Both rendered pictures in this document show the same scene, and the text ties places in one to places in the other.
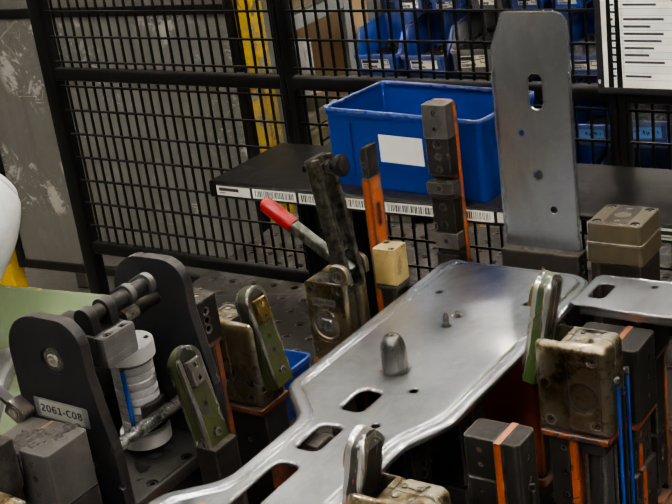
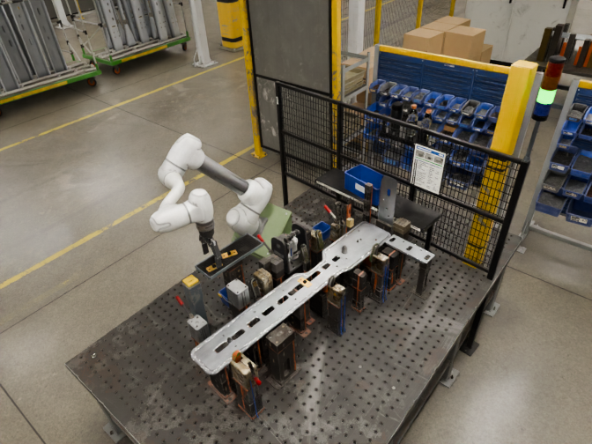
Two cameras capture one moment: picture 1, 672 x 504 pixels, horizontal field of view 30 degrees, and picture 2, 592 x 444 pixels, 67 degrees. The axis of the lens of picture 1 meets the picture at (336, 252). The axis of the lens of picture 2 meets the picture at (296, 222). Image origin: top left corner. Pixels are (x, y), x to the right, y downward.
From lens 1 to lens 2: 126 cm
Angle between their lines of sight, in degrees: 18
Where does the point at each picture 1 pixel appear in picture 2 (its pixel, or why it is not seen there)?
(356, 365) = (336, 248)
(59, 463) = (277, 265)
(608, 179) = (406, 204)
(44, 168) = (271, 122)
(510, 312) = (371, 240)
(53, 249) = (270, 144)
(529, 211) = (383, 214)
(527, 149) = (385, 203)
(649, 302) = (400, 246)
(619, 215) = (401, 221)
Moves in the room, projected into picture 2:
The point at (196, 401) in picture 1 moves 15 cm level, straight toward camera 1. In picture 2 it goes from (304, 255) to (304, 272)
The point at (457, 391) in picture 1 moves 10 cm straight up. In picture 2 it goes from (354, 261) to (355, 247)
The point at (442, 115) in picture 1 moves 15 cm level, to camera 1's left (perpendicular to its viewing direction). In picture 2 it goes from (368, 188) to (345, 187)
